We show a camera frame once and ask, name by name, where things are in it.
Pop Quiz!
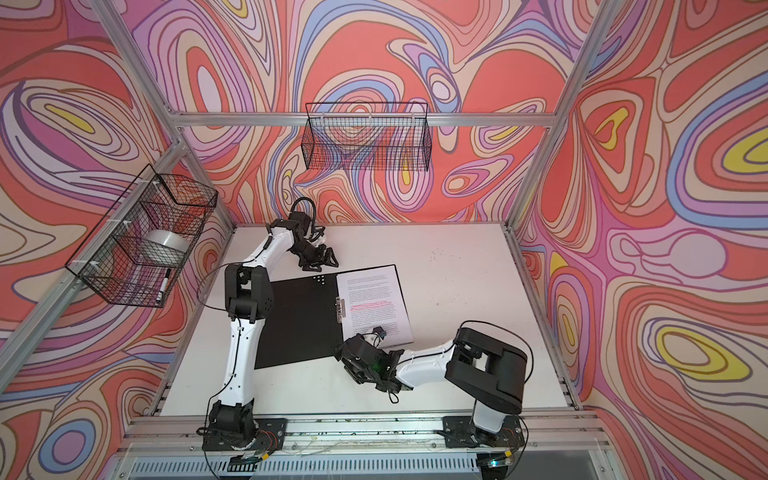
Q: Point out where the printed paper sheet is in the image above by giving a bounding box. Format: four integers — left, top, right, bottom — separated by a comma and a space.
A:
336, 264, 414, 348

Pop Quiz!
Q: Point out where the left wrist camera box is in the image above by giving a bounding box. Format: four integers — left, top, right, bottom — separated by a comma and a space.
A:
288, 211, 315, 238

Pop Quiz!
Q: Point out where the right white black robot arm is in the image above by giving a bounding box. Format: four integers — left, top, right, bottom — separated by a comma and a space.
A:
334, 326, 532, 448

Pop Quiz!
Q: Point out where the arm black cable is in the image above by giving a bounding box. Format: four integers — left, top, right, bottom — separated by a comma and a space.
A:
458, 319, 536, 385
290, 196, 319, 226

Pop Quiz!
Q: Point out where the left black wire basket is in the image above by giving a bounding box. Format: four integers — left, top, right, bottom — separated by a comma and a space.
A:
66, 165, 218, 308

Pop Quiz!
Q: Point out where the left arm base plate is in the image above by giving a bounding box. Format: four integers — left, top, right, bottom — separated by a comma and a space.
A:
198, 417, 288, 453

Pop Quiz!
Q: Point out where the silver tape roll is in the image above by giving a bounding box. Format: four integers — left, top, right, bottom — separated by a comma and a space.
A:
139, 229, 189, 268

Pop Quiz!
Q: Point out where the back black wire basket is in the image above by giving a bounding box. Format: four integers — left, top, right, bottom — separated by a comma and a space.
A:
301, 100, 432, 172

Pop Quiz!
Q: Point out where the black white marker pen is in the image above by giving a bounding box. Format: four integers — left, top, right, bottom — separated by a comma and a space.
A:
155, 277, 169, 305

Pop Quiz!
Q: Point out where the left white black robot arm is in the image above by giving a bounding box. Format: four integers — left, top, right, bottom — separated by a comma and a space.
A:
203, 212, 338, 450

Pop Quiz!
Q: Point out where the black wire basket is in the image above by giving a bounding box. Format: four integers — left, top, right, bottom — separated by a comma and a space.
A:
301, 100, 432, 172
66, 165, 218, 308

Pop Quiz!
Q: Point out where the teal file folder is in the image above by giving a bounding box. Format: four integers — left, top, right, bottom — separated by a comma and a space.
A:
255, 271, 381, 370

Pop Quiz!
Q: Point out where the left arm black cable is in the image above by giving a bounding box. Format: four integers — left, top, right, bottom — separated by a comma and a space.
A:
290, 196, 319, 226

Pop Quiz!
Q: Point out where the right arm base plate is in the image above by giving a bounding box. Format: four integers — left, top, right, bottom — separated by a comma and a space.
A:
435, 415, 526, 451

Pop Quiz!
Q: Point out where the white ventilation grille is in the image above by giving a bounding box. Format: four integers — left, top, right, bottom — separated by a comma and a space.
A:
117, 454, 480, 479

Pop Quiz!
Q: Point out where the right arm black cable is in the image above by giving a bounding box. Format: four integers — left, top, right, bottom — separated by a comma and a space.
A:
458, 319, 536, 385

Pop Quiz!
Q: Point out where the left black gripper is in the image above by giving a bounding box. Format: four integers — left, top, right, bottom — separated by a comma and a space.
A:
290, 241, 339, 271

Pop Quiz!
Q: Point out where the aluminium front rail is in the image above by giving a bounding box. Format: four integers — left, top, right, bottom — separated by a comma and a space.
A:
118, 409, 611, 454

